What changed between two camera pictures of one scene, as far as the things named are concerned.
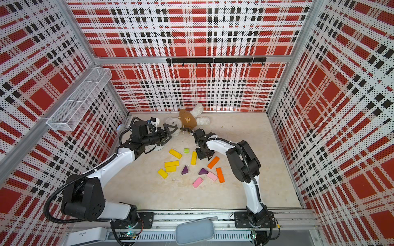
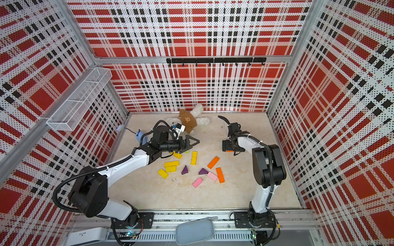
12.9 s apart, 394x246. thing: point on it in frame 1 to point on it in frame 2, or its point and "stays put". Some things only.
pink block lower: (197, 182) stays put
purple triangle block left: (185, 170) stays put
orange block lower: (220, 174) stays put
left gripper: (167, 134) to (182, 147)
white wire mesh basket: (66, 116) stays put
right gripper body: (203, 154) to (227, 144)
